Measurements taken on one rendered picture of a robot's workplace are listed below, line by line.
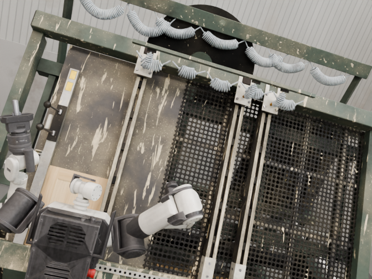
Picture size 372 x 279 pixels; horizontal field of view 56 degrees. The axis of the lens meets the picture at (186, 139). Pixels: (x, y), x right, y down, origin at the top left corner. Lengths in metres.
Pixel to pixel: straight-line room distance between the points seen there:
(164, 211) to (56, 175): 0.84
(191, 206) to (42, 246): 0.51
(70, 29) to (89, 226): 1.20
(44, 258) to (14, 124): 0.55
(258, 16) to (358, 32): 1.35
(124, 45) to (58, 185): 0.84
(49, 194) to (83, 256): 0.73
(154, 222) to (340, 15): 4.10
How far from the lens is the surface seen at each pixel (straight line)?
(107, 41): 2.05
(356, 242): 2.39
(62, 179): 1.94
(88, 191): 1.39
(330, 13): 4.88
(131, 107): 1.94
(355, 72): 2.83
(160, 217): 1.27
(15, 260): 1.95
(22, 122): 1.55
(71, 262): 1.30
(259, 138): 2.08
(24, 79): 2.06
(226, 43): 2.47
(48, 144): 1.95
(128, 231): 1.39
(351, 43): 5.09
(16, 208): 1.43
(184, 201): 1.25
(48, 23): 2.12
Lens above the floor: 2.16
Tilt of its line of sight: 19 degrees down
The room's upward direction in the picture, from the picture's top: 18 degrees clockwise
